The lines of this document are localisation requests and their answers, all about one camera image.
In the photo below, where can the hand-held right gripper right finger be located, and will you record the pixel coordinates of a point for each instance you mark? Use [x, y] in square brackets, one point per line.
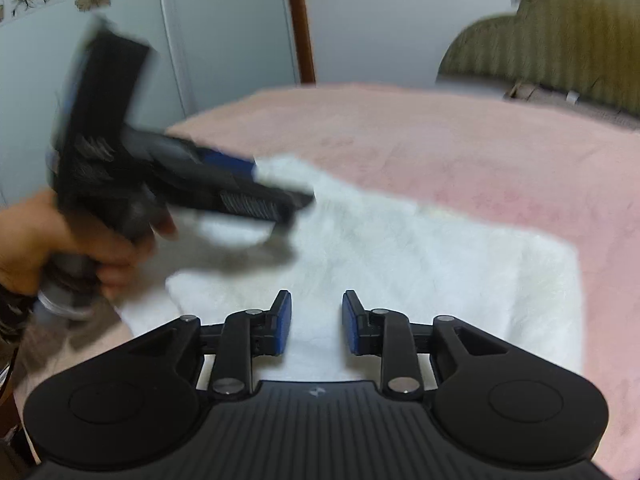
[351, 322]

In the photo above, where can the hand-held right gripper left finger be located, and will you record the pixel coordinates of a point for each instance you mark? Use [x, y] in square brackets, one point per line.
[282, 322]

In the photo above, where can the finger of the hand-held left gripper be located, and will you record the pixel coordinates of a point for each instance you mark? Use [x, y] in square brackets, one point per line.
[270, 200]
[227, 162]

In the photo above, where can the white fleece pants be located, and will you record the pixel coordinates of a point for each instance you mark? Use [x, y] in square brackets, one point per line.
[425, 270]

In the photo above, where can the person's left hand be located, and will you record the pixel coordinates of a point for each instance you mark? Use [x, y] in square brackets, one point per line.
[35, 240]

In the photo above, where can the pink bed blanket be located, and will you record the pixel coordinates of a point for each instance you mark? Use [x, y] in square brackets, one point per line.
[450, 135]

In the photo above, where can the white charger plug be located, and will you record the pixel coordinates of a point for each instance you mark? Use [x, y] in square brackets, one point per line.
[572, 98]

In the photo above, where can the olive padded headboard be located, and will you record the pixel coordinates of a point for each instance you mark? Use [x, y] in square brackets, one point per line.
[565, 35]

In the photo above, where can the brown wooden door frame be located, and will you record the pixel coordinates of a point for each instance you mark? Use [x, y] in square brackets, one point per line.
[300, 20]

